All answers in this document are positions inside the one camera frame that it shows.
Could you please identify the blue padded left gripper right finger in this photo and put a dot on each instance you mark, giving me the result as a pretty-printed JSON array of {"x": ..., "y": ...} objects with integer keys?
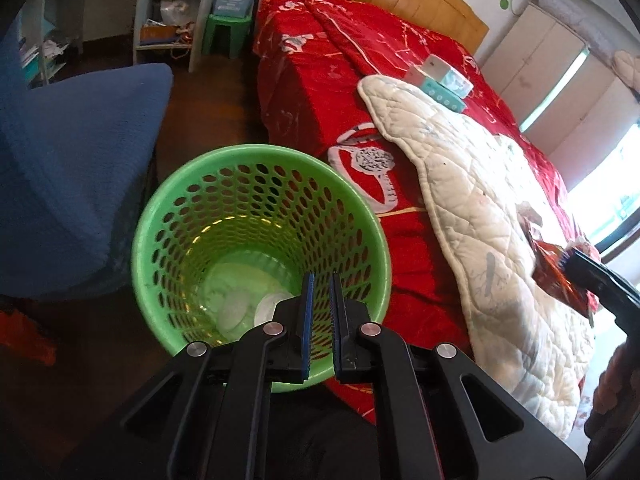
[{"x": 344, "y": 322}]

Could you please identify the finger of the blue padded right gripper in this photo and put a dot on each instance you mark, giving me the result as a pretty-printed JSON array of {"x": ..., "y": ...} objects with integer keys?
[{"x": 615, "y": 293}]

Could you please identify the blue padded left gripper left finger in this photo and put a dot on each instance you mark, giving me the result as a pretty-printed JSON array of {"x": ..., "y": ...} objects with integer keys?
[{"x": 303, "y": 329}]

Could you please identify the white round container lid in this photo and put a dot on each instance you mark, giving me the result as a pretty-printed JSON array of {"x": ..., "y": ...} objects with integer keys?
[{"x": 267, "y": 306}]

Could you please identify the clear round plastic lid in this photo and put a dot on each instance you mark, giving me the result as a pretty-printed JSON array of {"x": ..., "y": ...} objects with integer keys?
[{"x": 234, "y": 285}]

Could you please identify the red chocolate cake wrapper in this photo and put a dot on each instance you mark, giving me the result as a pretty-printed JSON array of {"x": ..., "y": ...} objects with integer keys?
[{"x": 549, "y": 274}]

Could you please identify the green plastic mesh trash basket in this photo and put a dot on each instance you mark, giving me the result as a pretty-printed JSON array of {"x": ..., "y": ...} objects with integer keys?
[{"x": 260, "y": 198}]

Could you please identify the white quilted blanket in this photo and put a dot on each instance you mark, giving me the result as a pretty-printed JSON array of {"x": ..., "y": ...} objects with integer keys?
[{"x": 474, "y": 186}]

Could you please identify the white wardrobe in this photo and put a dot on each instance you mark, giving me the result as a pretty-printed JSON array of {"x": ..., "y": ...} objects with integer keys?
[{"x": 566, "y": 101}]

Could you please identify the red bed cover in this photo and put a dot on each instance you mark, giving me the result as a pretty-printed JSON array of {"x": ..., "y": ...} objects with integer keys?
[{"x": 312, "y": 55}]

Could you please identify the white tissue pack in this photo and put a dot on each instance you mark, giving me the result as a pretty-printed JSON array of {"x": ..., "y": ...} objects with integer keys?
[{"x": 433, "y": 67}]

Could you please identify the dark blue chair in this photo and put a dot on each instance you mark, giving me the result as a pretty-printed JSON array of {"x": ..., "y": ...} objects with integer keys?
[{"x": 75, "y": 158}]

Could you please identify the green plastic stool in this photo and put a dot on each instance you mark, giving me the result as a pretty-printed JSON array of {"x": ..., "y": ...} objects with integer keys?
[{"x": 233, "y": 30}]

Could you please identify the grey desk shelf unit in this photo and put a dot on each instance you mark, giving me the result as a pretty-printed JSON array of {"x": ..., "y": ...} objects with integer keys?
[{"x": 50, "y": 30}]

